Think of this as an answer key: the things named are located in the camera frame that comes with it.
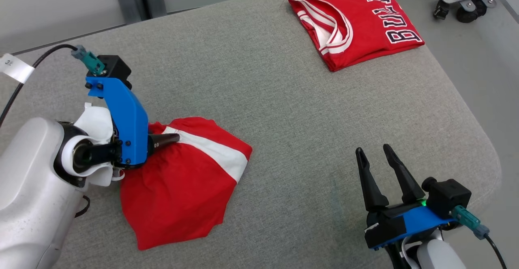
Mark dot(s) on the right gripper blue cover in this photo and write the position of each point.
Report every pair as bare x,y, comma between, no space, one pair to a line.
401,224

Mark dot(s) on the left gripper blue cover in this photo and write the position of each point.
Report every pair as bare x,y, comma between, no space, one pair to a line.
129,127

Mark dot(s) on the red shorts with white stripe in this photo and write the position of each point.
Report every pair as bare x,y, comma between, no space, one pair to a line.
174,196

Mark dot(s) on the red Bulls basketball jersey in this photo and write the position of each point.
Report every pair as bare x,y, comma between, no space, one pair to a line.
361,22

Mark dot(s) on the black caster wheel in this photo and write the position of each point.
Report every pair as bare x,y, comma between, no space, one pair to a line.
441,10
470,13

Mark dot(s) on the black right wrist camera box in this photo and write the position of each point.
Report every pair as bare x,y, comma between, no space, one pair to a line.
446,196

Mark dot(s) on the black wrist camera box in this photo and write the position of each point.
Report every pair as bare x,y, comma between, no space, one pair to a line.
115,70
446,196

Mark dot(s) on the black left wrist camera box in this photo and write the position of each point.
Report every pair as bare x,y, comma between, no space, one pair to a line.
115,70

